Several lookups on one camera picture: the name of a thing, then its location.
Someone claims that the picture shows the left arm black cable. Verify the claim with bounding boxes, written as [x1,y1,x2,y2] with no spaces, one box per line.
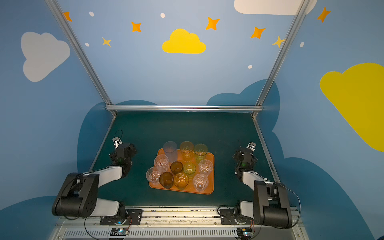
[83,215,104,240]

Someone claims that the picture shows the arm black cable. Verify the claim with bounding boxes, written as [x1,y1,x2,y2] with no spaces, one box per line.
[83,215,104,240]
[277,182,302,230]

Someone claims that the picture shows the dark amber textured cup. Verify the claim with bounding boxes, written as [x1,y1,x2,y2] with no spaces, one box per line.
[159,172,174,189]
[170,161,184,176]

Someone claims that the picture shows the clear faceted glass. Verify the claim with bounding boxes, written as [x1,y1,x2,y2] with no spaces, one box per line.
[146,167,162,185]
[199,160,214,176]
[193,174,209,192]
[154,155,169,173]

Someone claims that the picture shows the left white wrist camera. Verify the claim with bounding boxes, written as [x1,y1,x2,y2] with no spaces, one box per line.
[113,137,123,149]

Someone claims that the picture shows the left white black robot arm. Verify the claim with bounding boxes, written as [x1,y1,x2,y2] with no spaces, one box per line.
[52,143,138,222]

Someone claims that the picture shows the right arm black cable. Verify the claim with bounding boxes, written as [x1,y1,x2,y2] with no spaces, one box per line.
[277,182,302,230]

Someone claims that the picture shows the left controller board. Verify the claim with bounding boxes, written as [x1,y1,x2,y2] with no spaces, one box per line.
[110,228,129,237]

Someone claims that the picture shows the right controller board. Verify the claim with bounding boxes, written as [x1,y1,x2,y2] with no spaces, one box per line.
[236,228,254,240]

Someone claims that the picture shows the orange plastic tray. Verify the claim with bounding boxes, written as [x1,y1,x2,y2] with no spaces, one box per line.
[147,150,215,195]

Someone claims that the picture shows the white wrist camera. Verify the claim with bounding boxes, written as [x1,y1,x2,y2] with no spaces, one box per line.
[113,137,123,149]
[247,142,257,152]

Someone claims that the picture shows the frosted blue tall cup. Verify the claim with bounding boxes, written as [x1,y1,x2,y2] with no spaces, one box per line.
[163,141,178,163]

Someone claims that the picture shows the yellow ribbed glass front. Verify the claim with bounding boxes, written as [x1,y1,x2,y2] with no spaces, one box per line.
[180,141,195,163]

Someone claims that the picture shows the aluminium frame post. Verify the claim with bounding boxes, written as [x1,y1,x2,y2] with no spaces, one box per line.
[45,0,113,106]
[252,0,311,120]

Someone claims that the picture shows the aluminium frame right post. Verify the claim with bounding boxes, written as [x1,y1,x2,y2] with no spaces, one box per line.
[252,0,311,120]

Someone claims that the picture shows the aluminium frame back bar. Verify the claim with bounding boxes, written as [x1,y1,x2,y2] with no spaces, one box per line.
[106,105,263,112]

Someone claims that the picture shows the yellow-green glass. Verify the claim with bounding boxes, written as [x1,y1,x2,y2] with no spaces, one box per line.
[194,144,208,164]

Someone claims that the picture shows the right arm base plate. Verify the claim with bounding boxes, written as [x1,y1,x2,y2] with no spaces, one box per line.
[217,208,253,225]

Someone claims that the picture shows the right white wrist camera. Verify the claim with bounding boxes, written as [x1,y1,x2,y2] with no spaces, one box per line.
[247,142,257,152]

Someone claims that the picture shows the green clear cup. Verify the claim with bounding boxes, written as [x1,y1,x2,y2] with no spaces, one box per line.
[183,163,196,179]

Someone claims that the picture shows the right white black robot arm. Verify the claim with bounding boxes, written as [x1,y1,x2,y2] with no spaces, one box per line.
[233,148,293,229]

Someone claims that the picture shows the aluminium frame left post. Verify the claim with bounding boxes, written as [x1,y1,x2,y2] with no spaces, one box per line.
[45,0,113,106]

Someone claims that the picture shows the controller board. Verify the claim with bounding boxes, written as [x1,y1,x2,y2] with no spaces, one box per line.
[110,228,129,237]
[236,228,254,240]

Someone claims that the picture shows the tall amber clear cup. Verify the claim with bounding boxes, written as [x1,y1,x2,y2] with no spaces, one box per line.
[174,172,189,191]

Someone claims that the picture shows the aluminium mounting rail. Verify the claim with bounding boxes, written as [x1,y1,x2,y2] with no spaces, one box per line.
[50,206,309,240]

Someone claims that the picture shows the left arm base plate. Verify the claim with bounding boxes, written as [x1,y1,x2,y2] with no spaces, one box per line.
[100,209,143,226]

